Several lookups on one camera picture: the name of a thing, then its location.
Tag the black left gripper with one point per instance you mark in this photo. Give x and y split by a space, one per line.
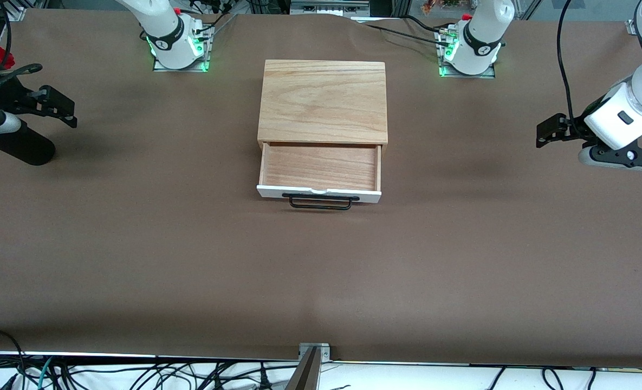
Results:
561 128

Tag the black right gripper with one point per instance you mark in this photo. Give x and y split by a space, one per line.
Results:
13 101

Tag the wooden drawer with white front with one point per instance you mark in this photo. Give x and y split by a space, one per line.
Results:
320 165

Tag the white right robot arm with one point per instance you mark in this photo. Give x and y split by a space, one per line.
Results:
166 32

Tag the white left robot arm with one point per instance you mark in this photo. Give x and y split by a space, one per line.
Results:
640 92

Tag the light wooden drawer cabinet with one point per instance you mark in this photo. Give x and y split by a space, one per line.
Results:
323 100

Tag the black cylindrical vase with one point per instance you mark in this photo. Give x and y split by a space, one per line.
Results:
25 146

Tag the brown table cover sheet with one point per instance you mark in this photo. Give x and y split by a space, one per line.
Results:
136 260

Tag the grey power strip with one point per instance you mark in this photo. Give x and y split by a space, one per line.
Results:
329 6

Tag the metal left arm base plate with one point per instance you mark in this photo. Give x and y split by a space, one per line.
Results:
488 73

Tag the aluminium frame profile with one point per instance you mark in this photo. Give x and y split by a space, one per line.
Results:
14 13
631 27

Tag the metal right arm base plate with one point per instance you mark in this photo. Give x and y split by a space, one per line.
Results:
204 64

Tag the metal table edge bracket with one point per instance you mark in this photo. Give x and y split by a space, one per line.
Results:
323 351

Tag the grey angled post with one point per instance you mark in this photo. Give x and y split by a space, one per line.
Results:
304 376

